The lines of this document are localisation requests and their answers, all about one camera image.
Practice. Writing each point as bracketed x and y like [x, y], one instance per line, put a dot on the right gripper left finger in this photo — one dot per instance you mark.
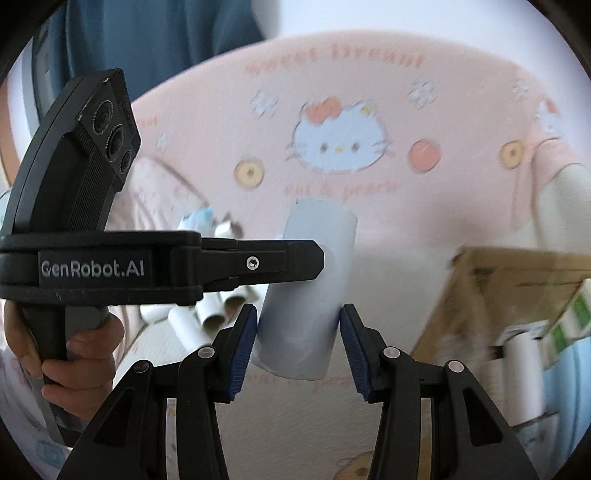
[126, 437]

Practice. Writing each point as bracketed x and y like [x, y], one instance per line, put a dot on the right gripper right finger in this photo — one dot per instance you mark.
[470, 437]

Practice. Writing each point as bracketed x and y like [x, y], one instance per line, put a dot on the person's left hand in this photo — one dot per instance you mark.
[79, 386]

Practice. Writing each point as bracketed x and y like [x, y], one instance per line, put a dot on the light blue foam block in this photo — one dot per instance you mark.
[567, 389]

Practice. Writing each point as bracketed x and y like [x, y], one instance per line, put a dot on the light blue wipes pack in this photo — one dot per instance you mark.
[200, 221]

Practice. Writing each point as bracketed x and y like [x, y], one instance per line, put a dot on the brown cardboard box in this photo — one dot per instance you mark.
[492, 289]

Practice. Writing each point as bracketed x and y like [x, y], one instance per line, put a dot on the green white carton box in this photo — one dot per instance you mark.
[572, 326]

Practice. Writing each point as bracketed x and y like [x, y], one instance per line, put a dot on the small white paper tube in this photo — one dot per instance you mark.
[228, 230]

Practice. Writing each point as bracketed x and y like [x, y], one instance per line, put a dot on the person's dark blue clothing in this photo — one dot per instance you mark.
[151, 41]

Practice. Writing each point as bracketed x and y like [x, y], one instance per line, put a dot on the Hello Kitty pink blanket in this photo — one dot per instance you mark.
[433, 145]

